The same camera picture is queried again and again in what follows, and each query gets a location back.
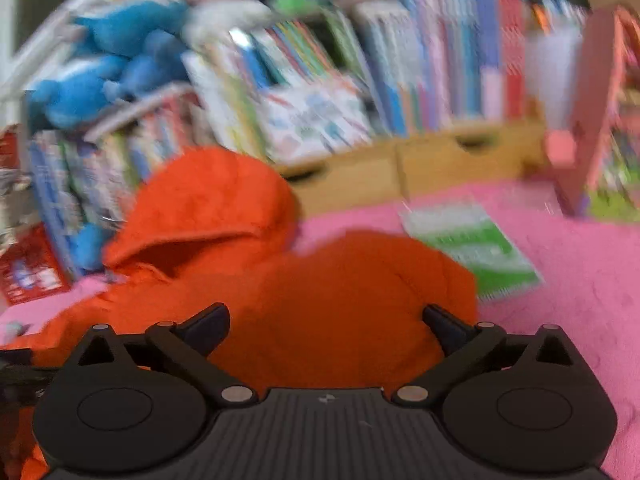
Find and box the row of colourful picture books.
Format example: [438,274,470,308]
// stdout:
[85,85,201,196]

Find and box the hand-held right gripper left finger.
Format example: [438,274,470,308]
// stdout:
[69,304,260,408]

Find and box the white cardboard sheet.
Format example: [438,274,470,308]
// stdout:
[525,25,581,131]

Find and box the blue plush ball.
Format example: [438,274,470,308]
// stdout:
[70,225,106,271]

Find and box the green glitter ball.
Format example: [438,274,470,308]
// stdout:
[270,0,311,16]

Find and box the row of blue red books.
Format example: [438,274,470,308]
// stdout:
[350,0,546,136]

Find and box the row of tall blue books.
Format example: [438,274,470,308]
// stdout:
[27,130,116,281]

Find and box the white colourful printed box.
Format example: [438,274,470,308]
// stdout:
[260,77,373,158]

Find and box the pink dollhouse model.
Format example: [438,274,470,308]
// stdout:
[545,5,640,223]

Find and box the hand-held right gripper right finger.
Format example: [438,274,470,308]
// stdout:
[391,304,585,408]

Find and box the row of green white books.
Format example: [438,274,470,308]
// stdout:
[182,15,381,161]

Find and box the large blue plush toy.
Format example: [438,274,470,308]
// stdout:
[25,55,131,131]

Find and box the orange puffer jacket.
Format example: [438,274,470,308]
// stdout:
[0,146,478,480]

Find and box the green notebook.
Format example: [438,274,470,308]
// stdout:
[399,202,545,303]

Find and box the small blue plush toy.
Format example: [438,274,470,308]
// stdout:
[102,30,188,101]

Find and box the wooden drawer organizer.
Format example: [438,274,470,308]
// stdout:
[277,120,551,216]

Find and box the pink white plush toy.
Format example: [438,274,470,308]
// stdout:
[185,0,273,43]

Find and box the large red plastic basket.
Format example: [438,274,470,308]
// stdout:
[0,225,71,306]

